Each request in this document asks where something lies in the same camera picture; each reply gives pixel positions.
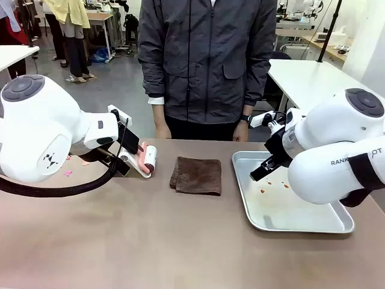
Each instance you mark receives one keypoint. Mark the person's right hand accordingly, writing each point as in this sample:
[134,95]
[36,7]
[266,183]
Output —
[162,131]

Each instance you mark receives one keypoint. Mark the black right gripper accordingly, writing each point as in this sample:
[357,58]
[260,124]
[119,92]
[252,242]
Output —
[278,144]

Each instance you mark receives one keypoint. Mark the person in black trousers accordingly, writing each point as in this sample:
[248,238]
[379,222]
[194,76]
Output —
[58,39]

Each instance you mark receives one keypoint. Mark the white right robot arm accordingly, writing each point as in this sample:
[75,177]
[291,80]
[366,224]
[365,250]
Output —
[337,150]

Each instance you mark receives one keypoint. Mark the person in grey jacket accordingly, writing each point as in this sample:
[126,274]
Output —
[207,60]

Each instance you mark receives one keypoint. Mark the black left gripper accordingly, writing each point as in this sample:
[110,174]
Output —
[119,137]

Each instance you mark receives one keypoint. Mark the small white table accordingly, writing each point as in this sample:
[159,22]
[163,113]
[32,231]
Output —
[13,55]

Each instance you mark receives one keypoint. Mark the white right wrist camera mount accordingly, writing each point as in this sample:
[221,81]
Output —
[260,119]

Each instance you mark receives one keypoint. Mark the black office chair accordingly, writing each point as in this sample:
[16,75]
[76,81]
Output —
[276,87]

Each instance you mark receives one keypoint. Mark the brown towel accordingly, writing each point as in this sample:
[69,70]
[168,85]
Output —
[197,176]

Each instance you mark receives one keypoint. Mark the black wrist watch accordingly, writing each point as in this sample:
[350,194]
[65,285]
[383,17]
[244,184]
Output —
[245,118]

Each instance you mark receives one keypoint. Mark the white folding stand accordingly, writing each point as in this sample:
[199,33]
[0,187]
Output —
[132,162]

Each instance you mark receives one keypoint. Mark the background wooden top desk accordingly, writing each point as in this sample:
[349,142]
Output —
[100,21]

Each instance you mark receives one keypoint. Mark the long wooden workbench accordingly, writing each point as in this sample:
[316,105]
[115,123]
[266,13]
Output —
[328,46]

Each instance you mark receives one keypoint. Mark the blue plastic bag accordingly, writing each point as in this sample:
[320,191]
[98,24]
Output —
[100,55]

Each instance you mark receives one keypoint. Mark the person in red skirt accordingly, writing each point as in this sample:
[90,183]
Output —
[10,27]

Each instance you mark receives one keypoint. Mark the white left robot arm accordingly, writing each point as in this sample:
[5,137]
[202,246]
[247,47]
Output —
[36,132]

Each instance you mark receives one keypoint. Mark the silver metal tray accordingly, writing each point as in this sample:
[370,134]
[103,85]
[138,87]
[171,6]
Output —
[285,207]

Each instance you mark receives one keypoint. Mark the person's left hand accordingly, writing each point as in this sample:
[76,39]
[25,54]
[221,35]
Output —
[242,134]

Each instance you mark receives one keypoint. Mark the person's left forearm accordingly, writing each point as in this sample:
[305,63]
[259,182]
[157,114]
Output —
[258,84]

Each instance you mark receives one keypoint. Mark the person in yellow top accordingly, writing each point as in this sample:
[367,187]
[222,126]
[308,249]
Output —
[72,30]

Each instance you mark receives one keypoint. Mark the pink lint roller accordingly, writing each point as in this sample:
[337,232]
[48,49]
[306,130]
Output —
[149,158]

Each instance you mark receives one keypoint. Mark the background white robot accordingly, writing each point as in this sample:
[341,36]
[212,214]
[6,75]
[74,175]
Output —
[312,10]

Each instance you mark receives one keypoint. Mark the large white table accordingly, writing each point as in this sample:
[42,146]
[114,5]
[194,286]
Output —
[316,81]

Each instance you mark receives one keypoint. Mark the black tripod pole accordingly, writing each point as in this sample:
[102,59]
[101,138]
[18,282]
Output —
[329,30]

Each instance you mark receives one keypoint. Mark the white tissue box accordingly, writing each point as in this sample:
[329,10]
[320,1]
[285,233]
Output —
[342,36]

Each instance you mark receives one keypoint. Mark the person's right forearm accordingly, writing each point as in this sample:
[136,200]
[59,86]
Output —
[153,87]

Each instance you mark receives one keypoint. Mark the black stool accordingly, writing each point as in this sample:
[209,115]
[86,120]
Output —
[131,28]

